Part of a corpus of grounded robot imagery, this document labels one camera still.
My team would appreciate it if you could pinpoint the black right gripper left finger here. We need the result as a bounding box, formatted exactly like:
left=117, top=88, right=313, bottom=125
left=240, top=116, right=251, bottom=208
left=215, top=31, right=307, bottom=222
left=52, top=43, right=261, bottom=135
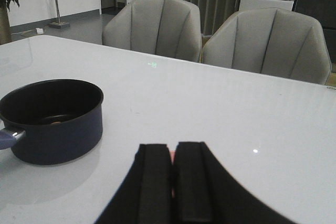
left=96, top=144, right=172, bottom=223

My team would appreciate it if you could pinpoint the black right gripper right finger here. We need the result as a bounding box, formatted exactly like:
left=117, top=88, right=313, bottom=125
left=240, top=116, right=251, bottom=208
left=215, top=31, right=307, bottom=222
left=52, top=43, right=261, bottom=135
left=173, top=142, right=292, bottom=223

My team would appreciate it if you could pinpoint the blue saucepan with handle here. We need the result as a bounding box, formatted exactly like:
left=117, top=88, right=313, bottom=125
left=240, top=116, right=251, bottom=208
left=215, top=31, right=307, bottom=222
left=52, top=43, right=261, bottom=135
left=1, top=79, right=103, bottom=165

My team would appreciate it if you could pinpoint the right grey upholstered chair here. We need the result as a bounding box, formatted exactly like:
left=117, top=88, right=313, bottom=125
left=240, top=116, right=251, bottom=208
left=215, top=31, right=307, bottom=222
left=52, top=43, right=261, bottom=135
left=202, top=8, right=332, bottom=85

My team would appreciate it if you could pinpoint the grey upholstered chair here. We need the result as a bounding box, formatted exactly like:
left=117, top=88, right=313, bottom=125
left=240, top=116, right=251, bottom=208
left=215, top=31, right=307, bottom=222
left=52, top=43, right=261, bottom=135
left=102, top=0, right=202, bottom=62
left=202, top=8, right=332, bottom=85

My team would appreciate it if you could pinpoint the left grey upholstered chair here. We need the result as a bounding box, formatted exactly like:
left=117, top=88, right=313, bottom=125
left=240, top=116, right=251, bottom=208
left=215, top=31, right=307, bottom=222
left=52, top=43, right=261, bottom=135
left=102, top=0, right=202, bottom=62

